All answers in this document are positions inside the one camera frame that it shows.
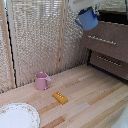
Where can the white patterned plate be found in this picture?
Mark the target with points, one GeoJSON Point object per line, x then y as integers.
{"type": "Point", "coordinates": [17, 116]}

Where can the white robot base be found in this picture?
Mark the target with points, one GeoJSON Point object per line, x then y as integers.
{"type": "Point", "coordinates": [122, 120]}

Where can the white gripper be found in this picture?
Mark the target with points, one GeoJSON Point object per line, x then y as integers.
{"type": "Point", "coordinates": [83, 4]}

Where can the blue mug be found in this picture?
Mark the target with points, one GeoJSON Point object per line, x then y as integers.
{"type": "Point", "coordinates": [87, 20]}

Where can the yellow perforated block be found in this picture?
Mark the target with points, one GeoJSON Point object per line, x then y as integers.
{"type": "Point", "coordinates": [60, 97]}

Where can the thin wooden post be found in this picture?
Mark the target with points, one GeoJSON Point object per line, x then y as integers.
{"type": "Point", "coordinates": [60, 40]}

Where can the dark wooden drawer cabinet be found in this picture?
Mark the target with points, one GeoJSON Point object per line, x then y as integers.
{"type": "Point", "coordinates": [115, 16]}

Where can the bamboo screen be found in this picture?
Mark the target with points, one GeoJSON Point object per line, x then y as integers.
{"type": "Point", "coordinates": [33, 40]}

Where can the pink mug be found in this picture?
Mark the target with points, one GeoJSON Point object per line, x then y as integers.
{"type": "Point", "coordinates": [41, 81]}

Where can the thick wooden post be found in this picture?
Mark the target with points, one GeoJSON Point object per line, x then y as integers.
{"type": "Point", "coordinates": [7, 50]}

